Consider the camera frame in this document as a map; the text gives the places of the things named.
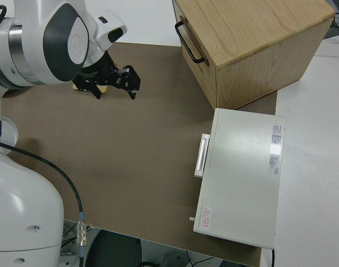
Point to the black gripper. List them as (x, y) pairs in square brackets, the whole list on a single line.
[(102, 73)]

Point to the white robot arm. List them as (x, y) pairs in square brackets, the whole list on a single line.
[(33, 41), (21, 211)]

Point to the yellow wooden block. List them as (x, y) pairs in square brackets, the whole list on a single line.
[(103, 89)]

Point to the brown table mat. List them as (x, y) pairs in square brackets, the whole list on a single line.
[(130, 139)]

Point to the white toaster oven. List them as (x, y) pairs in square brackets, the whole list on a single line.
[(241, 172)]

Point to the wooden drawer cabinet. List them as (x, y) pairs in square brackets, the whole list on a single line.
[(255, 41)]

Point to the black round base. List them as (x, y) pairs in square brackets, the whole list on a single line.
[(113, 250)]

